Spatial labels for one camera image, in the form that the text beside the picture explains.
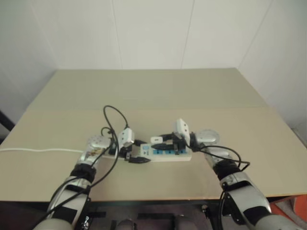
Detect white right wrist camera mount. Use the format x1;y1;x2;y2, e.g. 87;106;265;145
172;118;190;142

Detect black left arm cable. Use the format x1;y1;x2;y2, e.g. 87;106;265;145
45;104;130;218

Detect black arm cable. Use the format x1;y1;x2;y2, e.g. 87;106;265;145
190;131;251;218
45;104;130;218

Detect black table frame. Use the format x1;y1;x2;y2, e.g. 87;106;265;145
83;196;225;230

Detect orange box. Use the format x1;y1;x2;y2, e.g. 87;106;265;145
294;190;307;218

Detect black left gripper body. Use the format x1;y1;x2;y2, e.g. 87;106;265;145
118;142;135;161

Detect dark rounded shape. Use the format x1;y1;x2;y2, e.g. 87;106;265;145
117;212;138;230

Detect black object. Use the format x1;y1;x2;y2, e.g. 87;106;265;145
0;109;17;146

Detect white power strip cord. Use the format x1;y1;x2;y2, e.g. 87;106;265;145
0;147;84;154

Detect white power strip blue sockets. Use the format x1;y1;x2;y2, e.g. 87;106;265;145
101;143;193;163

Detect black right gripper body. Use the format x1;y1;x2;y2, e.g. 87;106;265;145
171;132;192;155

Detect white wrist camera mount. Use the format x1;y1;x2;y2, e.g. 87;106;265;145
172;118;190;142
118;128;135;150

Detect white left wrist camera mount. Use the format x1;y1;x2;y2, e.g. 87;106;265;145
118;128;135;150

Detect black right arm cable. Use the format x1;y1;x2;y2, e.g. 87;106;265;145
190;131;251;218

